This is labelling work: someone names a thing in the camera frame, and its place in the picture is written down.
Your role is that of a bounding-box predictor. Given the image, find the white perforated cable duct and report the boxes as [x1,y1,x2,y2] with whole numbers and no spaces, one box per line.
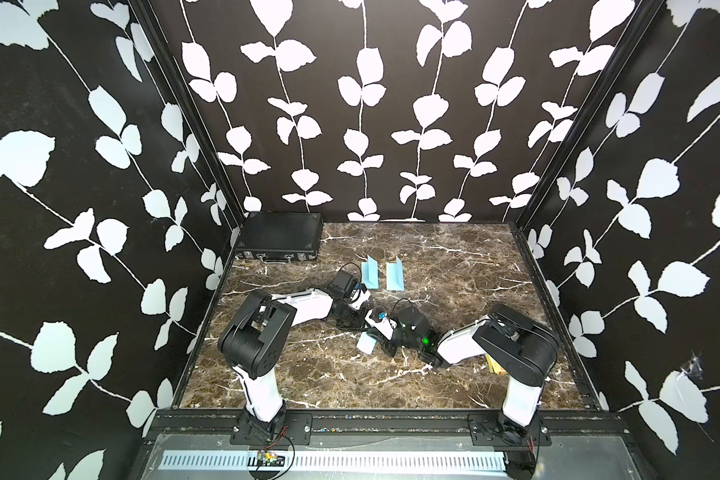
[158,450,506,475]

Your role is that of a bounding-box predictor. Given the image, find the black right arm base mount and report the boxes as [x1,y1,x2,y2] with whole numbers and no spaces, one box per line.
[467,410,552,451]

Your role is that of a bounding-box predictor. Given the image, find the pale blue square paper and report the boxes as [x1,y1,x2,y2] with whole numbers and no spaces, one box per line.
[361,255,379,290]

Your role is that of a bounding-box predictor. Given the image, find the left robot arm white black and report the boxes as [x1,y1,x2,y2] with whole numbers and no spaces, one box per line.
[217,270,370,424]

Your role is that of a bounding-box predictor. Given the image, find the yellow red card box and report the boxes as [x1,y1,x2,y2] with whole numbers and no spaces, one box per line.
[485,354,507,375]

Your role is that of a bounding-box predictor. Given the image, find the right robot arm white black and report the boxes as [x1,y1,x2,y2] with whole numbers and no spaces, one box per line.
[365,304,561,427]

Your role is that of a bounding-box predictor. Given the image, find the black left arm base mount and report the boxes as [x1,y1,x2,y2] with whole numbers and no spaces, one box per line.
[229,410,313,447]

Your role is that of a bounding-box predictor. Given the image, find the light blue square paper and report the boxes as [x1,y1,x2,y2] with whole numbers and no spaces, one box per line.
[386,257,405,291]

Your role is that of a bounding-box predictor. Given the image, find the small circuit board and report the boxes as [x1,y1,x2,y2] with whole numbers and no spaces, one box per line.
[249,452,288,470]

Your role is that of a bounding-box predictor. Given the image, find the white square paper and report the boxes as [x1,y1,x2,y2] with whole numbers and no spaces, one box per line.
[357,332,377,355]

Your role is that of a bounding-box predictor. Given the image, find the black aluminium briefcase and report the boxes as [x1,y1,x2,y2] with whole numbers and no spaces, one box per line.
[233,212,323,263]

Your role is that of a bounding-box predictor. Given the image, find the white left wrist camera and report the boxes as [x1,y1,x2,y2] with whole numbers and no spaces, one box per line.
[348,283,371,311]

